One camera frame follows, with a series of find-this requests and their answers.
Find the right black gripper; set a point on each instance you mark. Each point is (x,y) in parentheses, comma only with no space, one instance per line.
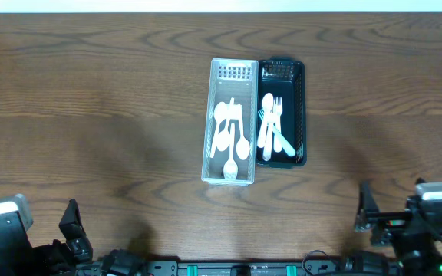
(391,224)

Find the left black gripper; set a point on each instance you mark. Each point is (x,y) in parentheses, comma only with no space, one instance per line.
(47,251)

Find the pale green plastic fork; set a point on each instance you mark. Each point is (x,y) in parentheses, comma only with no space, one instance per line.
(286,146)

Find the pink plastic fork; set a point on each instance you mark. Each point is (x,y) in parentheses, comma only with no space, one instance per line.
(267,152)

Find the white plastic fork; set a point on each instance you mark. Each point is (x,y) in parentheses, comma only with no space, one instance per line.
(278,109)

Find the white spoon hidden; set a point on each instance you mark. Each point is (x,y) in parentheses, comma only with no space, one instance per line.
(242,146)

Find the white utensil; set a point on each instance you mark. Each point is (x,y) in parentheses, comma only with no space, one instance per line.
(230,168)

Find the white spoon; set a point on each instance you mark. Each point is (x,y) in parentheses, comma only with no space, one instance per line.
(223,134)
(219,116)
(267,105)

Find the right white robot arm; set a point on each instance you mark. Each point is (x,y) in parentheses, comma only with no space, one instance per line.
(418,254)

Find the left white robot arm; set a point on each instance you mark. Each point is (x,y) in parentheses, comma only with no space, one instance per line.
(19,257)

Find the clear plastic basket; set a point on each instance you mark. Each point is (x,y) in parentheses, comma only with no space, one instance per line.
(238,79)

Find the black plastic basket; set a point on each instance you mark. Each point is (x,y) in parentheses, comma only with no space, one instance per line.
(285,78)

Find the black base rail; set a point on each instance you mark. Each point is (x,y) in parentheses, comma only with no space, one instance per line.
(120,262)

